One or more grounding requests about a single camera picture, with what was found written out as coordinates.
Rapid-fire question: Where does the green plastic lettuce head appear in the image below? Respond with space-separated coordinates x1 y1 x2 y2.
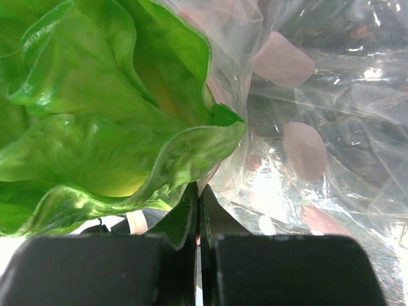
1 1 247 237

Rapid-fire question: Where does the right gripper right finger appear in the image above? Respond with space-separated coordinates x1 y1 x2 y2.
198 187 386 305

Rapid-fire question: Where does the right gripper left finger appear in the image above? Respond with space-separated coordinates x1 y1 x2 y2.
1 183 198 305

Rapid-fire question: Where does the clear pink-dotted zip bag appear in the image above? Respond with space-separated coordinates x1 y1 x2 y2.
169 1 407 305

